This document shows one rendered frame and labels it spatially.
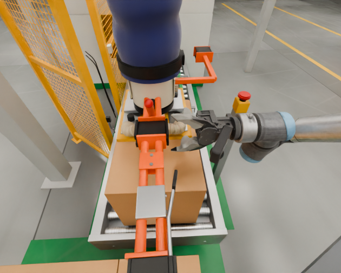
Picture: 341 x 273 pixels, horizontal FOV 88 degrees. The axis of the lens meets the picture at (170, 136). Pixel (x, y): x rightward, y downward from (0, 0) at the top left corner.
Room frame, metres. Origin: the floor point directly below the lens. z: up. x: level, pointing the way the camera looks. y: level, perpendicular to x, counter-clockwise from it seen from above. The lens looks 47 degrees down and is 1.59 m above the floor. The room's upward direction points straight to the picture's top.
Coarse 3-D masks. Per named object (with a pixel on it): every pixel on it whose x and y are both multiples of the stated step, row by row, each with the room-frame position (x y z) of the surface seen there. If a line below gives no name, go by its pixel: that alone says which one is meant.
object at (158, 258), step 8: (128, 256) 0.05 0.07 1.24; (136, 256) 0.05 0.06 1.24; (144, 256) 0.05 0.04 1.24; (152, 256) 0.05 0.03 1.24; (160, 256) 0.05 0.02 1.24; (128, 264) 0.04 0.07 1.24; (136, 264) 0.04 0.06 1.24; (144, 264) 0.04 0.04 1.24; (152, 264) 0.04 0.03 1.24; (160, 264) 0.04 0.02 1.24; (128, 272) 0.03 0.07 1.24; (136, 272) 0.03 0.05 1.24; (144, 272) 0.03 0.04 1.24; (152, 272) 0.03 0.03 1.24; (160, 272) 0.03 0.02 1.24; (168, 272) 0.03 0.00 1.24
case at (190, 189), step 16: (192, 128) 0.65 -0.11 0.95; (128, 144) 0.54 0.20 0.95; (176, 144) 0.54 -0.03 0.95; (112, 160) 0.45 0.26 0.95; (128, 160) 0.45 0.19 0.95; (176, 160) 0.45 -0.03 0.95; (192, 160) 0.45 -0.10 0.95; (112, 176) 0.37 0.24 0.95; (128, 176) 0.37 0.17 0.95; (192, 176) 0.37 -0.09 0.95; (112, 192) 0.30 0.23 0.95; (128, 192) 0.30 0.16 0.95; (176, 192) 0.30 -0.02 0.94; (192, 192) 0.31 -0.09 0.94; (128, 208) 0.30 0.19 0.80; (176, 208) 0.30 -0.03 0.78; (192, 208) 0.31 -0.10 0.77; (128, 224) 0.29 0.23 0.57
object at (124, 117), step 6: (126, 90) 0.76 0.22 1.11; (126, 96) 0.71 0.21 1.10; (126, 114) 0.57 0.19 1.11; (132, 114) 0.55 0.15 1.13; (138, 114) 0.57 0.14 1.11; (120, 120) 0.54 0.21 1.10; (126, 120) 0.54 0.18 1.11; (132, 120) 0.53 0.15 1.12; (138, 120) 0.54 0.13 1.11; (120, 126) 0.51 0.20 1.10; (120, 132) 0.47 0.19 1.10; (120, 138) 0.44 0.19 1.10; (126, 138) 0.44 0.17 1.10; (132, 138) 0.44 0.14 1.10
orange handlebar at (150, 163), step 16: (208, 64) 0.79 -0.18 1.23; (176, 80) 0.66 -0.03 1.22; (192, 80) 0.66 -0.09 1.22; (208, 80) 0.66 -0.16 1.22; (144, 112) 0.45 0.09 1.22; (160, 112) 0.45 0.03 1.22; (144, 144) 0.31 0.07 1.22; (160, 144) 0.31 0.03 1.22; (144, 160) 0.25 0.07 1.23; (160, 160) 0.25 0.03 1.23; (144, 176) 0.21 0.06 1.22; (160, 176) 0.21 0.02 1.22; (144, 224) 0.11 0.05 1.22; (160, 224) 0.11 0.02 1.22; (144, 240) 0.08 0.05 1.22; (160, 240) 0.08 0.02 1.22
